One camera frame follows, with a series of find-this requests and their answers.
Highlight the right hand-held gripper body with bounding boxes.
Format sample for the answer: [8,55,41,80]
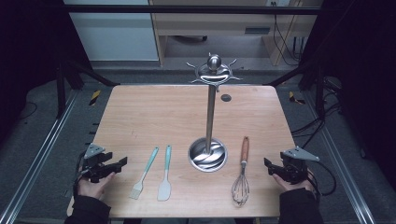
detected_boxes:
[278,146,320,185]

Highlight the person's left hand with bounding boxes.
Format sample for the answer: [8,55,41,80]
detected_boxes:
[77,173,116,200]

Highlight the black curtain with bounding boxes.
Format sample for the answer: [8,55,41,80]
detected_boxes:
[0,0,92,147]
[300,0,396,185]

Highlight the black floor cables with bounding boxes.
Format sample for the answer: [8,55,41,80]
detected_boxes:
[290,76,344,150]

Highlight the light wooden desk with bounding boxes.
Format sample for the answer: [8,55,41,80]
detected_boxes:
[148,0,323,67]

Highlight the white cabinet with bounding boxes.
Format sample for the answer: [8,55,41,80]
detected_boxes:
[64,0,160,62]

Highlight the person's right hand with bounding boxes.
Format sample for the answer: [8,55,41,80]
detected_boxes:
[272,171,316,192]

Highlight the left hand-held gripper cable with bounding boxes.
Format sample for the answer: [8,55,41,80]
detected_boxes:
[73,150,87,200]

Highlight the teal silicone spatula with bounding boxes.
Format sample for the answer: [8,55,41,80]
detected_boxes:
[156,145,173,202]

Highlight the aluminium floor rail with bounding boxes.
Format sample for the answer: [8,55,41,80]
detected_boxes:
[303,91,377,224]
[0,90,80,224]

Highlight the black hanging cables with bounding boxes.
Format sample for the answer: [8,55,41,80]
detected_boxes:
[272,1,303,67]

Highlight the hand-held gripper cable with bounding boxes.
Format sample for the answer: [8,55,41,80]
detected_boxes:
[73,150,87,200]
[306,160,338,197]

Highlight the yellow black floor tape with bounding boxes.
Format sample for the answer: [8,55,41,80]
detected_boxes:
[288,91,306,105]
[89,89,103,106]

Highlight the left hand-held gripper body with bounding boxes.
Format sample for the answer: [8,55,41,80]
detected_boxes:
[79,143,110,184]

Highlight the steel utensil stand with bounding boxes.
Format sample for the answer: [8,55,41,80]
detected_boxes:
[186,52,243,173]

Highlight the black metal stand frame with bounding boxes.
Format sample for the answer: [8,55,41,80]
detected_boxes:
[55,60,120,119]
[264,60,328,119]

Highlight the wooden handled wire whisk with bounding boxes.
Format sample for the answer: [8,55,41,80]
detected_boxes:
[231,135,251,207]

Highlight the black horizontal frame bar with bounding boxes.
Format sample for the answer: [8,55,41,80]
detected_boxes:
[64,4,323,16]

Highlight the right hand-held gripper cable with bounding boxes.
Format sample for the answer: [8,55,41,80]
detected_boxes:
[306,160,338,197]

